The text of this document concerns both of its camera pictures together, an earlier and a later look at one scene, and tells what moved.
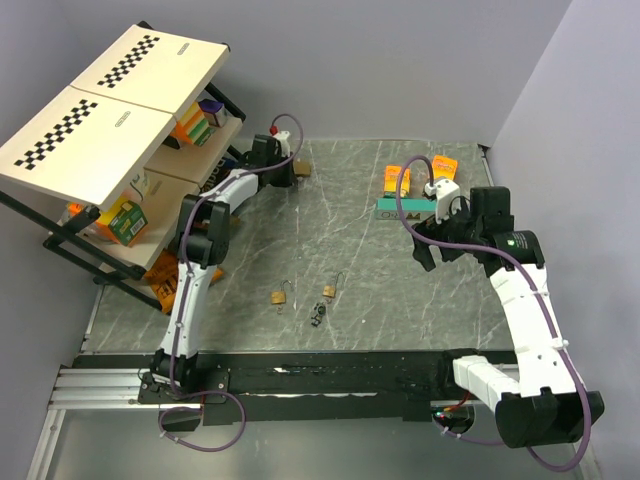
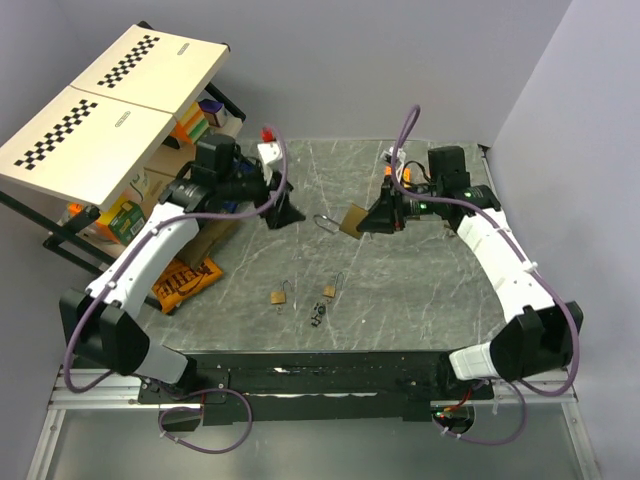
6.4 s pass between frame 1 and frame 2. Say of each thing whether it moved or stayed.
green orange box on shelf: stayed
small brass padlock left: stayed
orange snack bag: stayed
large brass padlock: moved
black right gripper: moved
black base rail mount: stayed
